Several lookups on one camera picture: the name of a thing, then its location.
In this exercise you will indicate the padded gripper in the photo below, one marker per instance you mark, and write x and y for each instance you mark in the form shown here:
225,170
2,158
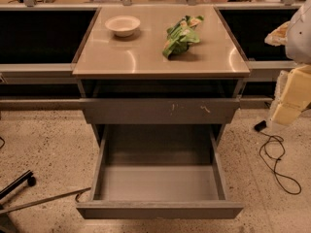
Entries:
299,39

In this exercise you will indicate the grey drawer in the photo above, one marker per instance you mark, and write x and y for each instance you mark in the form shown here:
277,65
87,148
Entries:
159,110
158,171

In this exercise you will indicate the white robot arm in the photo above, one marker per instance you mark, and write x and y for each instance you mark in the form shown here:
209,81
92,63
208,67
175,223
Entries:
295,36

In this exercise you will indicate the grey drawer cabinet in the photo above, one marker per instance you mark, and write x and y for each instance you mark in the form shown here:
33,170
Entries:
134,67

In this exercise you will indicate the grey top drawer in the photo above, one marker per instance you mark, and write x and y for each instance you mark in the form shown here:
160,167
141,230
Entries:
159,110

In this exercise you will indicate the green chip bag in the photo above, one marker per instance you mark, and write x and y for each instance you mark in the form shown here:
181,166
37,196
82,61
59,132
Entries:
181,36

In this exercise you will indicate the white ceramic bowl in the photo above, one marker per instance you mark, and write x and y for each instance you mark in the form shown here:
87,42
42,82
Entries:
122,26

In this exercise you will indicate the thin metal rod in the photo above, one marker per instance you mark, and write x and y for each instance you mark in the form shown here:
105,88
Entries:
43,201

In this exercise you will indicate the black wheeled stand leg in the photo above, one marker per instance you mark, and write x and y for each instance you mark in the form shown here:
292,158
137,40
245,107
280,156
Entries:
25,177

